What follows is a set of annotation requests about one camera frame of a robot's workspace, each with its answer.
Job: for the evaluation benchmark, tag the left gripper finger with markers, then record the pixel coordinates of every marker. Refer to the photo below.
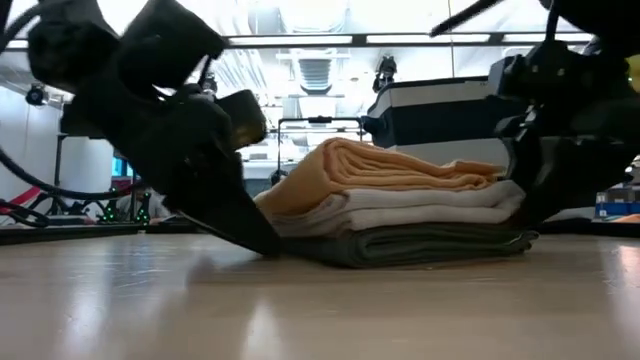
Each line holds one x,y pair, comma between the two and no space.
230,215

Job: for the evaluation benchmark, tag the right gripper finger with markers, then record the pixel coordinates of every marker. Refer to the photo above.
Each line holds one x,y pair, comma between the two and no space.
560,175

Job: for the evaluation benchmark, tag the yellow towel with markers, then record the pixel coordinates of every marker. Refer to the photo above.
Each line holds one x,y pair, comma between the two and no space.
350,170

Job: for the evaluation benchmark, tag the white cloth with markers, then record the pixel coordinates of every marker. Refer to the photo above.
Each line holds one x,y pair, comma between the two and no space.
400,210

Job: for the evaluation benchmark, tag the grey kitchen towel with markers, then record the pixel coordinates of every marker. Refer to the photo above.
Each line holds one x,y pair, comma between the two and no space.
400,247

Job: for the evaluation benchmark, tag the black background robot arm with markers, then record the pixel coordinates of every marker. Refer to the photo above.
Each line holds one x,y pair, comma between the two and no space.
107,212

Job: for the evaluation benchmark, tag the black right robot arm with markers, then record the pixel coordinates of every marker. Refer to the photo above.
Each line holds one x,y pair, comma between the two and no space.
600,20

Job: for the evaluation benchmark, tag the blue lit screen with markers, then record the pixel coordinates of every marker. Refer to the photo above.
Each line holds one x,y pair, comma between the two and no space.
122,167

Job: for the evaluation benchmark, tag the blue plastic bin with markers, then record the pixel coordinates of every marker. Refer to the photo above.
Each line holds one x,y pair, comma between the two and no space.
617,209

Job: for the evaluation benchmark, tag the person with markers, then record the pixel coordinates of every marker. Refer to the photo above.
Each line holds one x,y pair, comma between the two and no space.
157,207

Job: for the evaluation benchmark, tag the small dark round knob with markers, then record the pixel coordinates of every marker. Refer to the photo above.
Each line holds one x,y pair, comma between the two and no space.
36,95

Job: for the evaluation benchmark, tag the navy white striped fabric bin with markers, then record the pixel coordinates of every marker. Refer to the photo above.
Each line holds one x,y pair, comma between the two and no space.
440,115

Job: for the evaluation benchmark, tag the red angular object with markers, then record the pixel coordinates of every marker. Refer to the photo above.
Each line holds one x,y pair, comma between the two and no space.
22,197

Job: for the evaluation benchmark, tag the small black mounted device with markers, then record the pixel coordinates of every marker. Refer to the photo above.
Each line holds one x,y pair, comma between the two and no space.
385,70

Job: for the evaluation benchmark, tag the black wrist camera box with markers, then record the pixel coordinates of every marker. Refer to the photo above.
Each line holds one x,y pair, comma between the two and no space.
245,120

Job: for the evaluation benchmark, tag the black background table frame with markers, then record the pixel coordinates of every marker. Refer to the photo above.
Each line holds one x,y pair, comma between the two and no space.
59,165

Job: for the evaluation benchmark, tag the silver ribbed ceiling duct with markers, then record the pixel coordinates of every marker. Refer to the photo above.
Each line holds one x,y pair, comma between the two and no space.
315,75

